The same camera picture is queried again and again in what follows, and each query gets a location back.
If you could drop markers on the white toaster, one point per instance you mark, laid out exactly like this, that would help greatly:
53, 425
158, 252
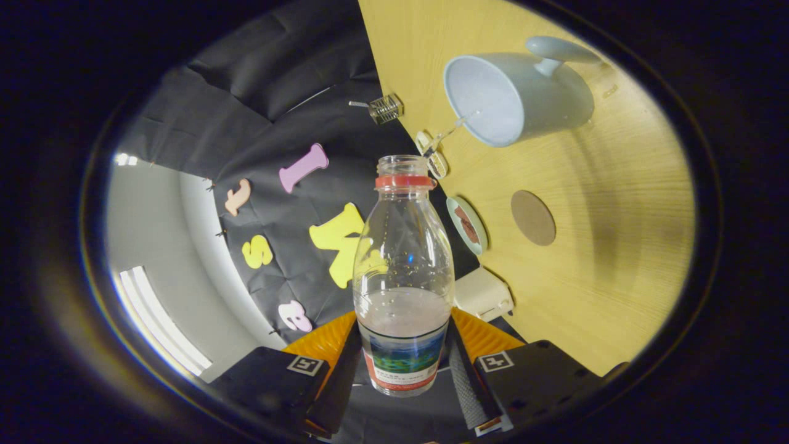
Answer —
484, 293

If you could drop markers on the pale green plate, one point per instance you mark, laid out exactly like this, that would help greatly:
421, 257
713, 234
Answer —
456, 229

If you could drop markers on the clear plastic juice bottle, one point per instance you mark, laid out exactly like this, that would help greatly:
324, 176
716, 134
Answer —
404, 345

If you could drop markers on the brown round coaster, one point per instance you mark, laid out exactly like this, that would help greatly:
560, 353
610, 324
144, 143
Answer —
533, 217

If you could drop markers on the wooden table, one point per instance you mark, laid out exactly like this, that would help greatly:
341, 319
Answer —
616, 277

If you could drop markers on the small ceiling light panel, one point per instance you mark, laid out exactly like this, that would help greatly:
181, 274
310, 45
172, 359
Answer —
126, 160

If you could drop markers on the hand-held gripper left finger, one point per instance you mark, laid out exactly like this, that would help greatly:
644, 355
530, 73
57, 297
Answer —
336, 394

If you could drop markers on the large ceiling light panel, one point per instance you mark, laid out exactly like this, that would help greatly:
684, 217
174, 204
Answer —
160, 327

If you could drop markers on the brown meat piece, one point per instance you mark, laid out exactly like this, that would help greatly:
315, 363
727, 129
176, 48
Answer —
472, 233
461, 216

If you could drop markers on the white divided snack tray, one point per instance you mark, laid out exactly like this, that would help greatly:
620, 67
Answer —
437, 165

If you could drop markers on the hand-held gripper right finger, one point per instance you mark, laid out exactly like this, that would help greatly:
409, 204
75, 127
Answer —
474, 388

